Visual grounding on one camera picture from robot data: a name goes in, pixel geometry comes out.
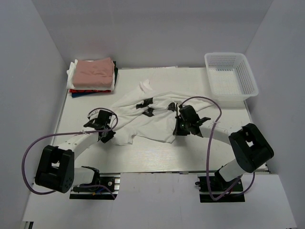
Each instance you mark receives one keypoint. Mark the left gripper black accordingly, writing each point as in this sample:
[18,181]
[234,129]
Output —
[110,135]

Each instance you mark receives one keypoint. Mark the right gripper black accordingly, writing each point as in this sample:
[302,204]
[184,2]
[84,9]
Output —
[178,130]

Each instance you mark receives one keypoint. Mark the white t-shirt with robot print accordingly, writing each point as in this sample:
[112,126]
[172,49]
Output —
[147,113]

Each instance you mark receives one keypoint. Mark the pink t-shirt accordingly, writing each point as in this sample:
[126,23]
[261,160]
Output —
[97,74]

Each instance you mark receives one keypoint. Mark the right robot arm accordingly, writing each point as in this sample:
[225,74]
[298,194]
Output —
[178,140]

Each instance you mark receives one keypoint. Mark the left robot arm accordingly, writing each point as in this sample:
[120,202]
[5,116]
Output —
[56,169]

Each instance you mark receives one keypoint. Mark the white folded t-shirt in stack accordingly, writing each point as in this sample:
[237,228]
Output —
[70,74]

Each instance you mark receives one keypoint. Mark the navy blue folded t-shirt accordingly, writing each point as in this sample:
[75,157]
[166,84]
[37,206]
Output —
[75,95]

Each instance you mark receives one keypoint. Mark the red printed folded t-shirt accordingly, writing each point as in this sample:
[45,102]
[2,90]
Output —
[89,91]

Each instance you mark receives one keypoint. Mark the white plastic mesh basket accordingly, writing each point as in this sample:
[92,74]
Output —
[230,76]

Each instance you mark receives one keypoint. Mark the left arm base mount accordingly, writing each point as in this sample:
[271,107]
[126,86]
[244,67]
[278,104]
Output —
[105,187]

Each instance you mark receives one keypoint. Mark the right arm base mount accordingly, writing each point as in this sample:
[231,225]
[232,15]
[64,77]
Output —
[217,189]

